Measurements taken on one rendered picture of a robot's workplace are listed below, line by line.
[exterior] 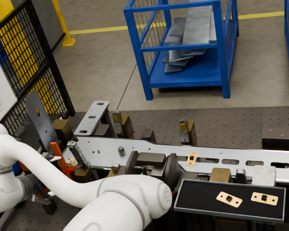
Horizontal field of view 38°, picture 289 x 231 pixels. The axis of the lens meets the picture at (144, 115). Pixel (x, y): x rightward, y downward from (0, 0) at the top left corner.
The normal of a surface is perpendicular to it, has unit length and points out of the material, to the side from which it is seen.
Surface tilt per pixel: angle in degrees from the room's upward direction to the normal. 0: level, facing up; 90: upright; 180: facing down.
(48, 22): 90
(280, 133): 0
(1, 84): 90
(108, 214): 28
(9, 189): 75
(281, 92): 0
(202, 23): 6
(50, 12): 90
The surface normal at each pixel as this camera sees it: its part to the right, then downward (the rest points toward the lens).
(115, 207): 0.29, -0.77
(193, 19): -0.12, -0.75
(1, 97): 0.93, 0.03
